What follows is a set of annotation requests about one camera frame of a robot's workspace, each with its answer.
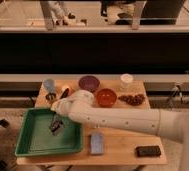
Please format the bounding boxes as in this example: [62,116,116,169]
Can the bunch of red grapes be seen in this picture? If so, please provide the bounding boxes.
[118,94,145,106]

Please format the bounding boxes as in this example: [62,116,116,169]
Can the dark brush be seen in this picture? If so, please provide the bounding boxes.
[49,116,65,135]

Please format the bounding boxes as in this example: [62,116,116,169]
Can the purple bowl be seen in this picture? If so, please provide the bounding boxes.
[78,75,100,93]

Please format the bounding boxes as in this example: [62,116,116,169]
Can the white cup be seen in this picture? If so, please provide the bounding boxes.
[120,74,133,89]

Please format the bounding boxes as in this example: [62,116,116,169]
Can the dark utensil on table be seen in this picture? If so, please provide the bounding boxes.
[45,90,68,101]

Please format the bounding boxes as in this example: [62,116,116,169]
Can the orange bowl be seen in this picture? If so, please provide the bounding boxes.
[96,88,117,107]

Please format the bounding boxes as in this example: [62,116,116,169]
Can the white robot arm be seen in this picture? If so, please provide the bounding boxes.
[51,90,189,171]

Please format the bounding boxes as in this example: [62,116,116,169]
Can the blue sponge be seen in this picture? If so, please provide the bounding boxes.
[90,132,104,155]

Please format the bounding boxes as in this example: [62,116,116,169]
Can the blue cup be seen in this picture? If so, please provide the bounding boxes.
[43,79,55,93]

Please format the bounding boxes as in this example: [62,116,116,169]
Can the green plastic tray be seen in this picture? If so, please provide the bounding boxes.
[15,108,83,157]

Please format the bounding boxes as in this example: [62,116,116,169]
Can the person in background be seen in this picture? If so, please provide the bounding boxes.
[100,0,135,25]

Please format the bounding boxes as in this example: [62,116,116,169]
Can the orange fruit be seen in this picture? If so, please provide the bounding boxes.
[61,85,71,95]

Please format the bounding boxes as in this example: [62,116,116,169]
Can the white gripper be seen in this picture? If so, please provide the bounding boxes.
[51,98,73,125]

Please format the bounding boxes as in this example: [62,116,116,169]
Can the black rectangular object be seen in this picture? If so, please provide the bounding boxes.
[136,146,161,157]

